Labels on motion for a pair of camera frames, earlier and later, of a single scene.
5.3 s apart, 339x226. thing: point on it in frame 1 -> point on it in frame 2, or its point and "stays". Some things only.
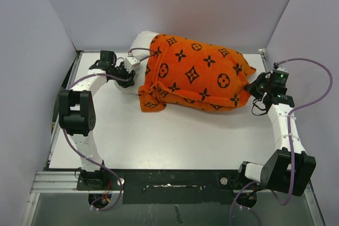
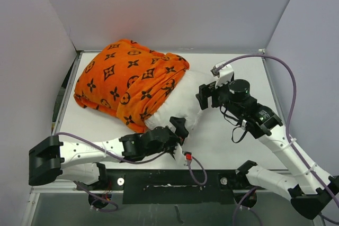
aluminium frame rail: [53, 182] stays
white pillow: [140, 49] -> [183, 101]
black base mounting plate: [168, 187] stays
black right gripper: [252, 88] -> [208, 90]
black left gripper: [127, 75] -> [180, 133]
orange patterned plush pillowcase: [193, 74] -> [127, 80]
